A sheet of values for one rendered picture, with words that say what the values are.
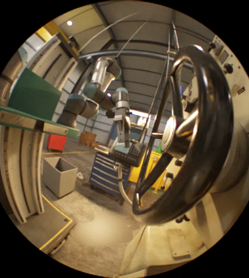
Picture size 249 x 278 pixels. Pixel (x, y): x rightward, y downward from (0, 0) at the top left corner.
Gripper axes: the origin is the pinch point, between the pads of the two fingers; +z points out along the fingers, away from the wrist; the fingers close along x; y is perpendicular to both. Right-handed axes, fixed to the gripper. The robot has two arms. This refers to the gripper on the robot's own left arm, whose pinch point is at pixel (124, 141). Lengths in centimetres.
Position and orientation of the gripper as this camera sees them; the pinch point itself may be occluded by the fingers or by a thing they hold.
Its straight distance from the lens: 42.2
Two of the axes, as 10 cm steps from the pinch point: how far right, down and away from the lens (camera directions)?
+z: 0.6, 9.6, -2.6
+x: 2.2, 2.4, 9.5
